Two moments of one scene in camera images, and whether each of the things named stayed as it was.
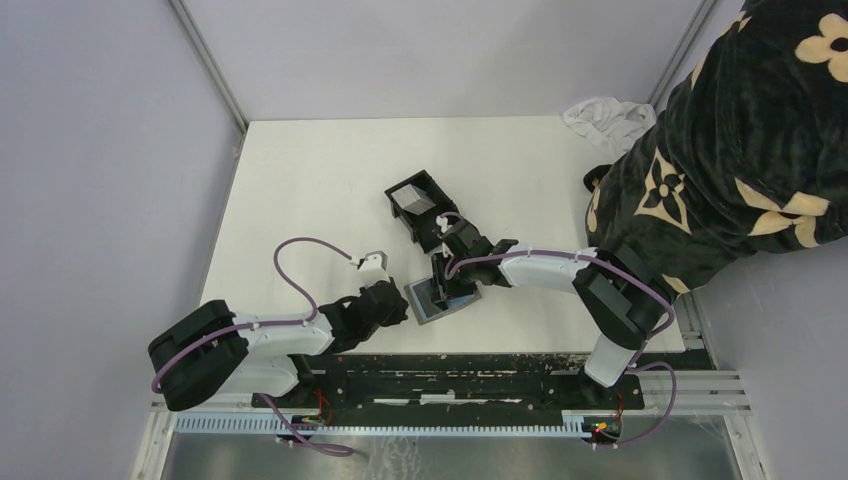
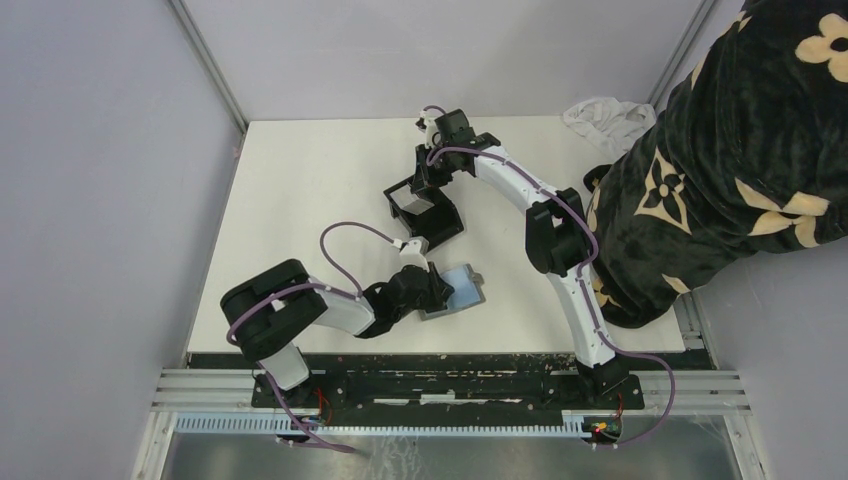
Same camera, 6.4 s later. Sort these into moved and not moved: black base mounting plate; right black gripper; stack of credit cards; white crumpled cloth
Moved: right black gripper
Not moved: black base mounting plate; stack of credit cards; white crumpled cloth
